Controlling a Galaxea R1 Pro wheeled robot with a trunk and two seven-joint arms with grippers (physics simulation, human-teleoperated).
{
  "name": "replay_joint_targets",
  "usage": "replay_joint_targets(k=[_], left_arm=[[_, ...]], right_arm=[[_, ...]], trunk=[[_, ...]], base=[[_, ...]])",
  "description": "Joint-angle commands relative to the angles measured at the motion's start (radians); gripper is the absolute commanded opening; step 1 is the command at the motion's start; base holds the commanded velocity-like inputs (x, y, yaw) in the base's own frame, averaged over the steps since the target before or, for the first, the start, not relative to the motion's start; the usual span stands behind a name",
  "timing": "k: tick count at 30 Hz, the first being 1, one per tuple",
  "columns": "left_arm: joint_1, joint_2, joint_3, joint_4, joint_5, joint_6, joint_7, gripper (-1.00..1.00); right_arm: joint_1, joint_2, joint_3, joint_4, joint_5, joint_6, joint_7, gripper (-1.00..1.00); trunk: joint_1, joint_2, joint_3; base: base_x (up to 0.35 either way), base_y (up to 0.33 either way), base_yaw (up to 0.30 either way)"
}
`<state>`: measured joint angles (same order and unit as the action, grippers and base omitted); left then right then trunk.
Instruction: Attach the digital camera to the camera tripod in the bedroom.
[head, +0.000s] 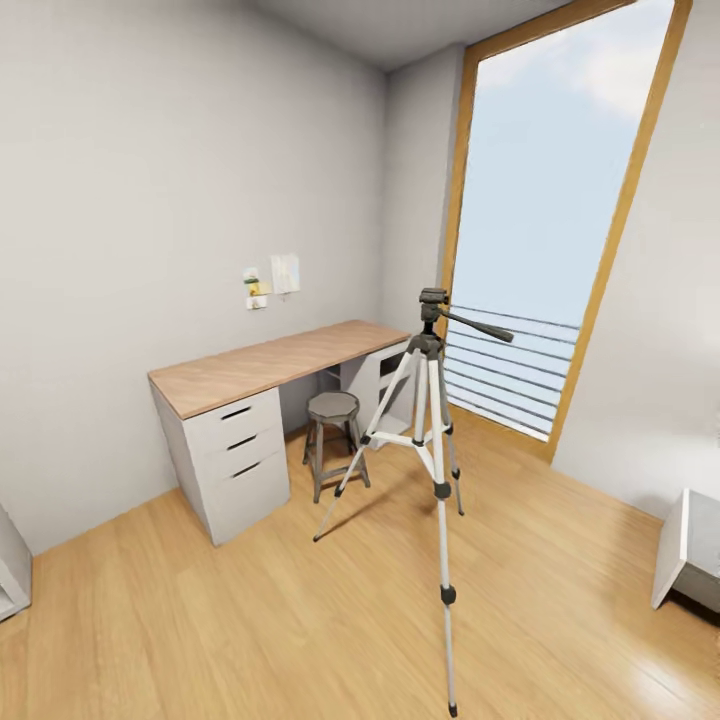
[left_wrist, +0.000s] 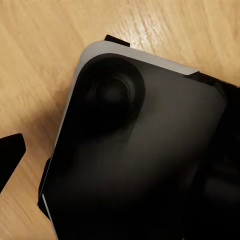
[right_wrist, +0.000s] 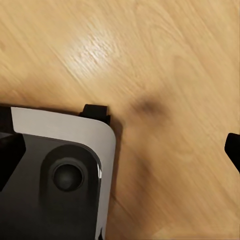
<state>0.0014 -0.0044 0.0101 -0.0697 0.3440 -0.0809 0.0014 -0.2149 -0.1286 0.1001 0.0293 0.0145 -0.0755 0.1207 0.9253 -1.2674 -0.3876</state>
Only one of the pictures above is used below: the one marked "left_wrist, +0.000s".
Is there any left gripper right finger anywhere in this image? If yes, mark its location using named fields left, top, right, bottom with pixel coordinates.
left=224, top=132, right=240, bottom=173

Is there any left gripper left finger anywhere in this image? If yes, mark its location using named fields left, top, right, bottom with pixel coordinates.
left=0, top=133, right=26, bottom=193

